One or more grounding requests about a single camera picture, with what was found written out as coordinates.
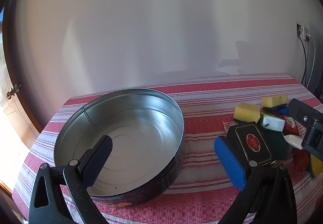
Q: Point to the blue yarn bundle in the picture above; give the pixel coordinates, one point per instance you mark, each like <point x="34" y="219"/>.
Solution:
<point x="282" y="111"/>

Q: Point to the wall socket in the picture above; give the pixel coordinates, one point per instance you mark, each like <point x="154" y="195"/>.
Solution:
<point x="300" y="29"/>

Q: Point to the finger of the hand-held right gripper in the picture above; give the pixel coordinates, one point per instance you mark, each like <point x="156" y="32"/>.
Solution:
<point x="300" y="111"/>

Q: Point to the wooden door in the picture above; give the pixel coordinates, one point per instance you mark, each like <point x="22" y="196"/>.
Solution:
<point x="15" y="113"/>

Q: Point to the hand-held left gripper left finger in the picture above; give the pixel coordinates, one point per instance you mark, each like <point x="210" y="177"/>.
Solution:
<point x="101" y="153"/>

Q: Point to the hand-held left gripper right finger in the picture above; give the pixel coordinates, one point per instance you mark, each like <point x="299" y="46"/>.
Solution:
<point x="229" y="161"/>

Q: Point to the green tissue packet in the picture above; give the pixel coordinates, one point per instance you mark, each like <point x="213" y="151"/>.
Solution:
<point x="272" y="123"/>

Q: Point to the white packet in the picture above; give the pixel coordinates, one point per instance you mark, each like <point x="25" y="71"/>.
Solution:
<point x="294" y="142"/>

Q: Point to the red snack packet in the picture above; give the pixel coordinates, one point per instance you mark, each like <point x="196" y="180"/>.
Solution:
<point x="301" y="161"/>
<point x="290" y="123"/>

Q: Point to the round metal tin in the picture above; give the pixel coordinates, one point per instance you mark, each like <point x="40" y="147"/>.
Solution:
<point x="131" y="123"/>

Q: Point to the pale yellow sponge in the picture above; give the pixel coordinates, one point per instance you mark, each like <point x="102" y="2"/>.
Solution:
<point x="317" y="167"/>

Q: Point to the black box with red emblem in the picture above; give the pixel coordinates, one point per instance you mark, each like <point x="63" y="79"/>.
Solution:
<point x="252" y="143"/>

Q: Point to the red striped tablecloth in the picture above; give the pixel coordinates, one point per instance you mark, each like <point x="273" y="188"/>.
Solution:
<point x="201" y="118"/>

